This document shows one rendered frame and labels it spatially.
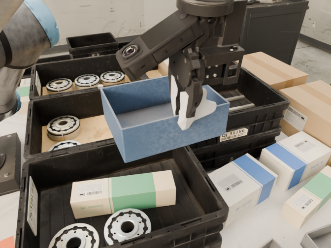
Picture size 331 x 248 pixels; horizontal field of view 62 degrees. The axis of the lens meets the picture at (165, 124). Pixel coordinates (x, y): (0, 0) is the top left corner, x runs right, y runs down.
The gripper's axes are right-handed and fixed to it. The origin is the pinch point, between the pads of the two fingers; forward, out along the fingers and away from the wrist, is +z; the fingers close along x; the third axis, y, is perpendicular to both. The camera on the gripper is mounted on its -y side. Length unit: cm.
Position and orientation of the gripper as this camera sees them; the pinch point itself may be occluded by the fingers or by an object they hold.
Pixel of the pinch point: (179, 122)
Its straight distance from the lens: 46.1
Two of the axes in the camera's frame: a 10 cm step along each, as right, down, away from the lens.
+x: -3.6, -6.2, 7.0
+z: -0.3, 7.6, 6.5
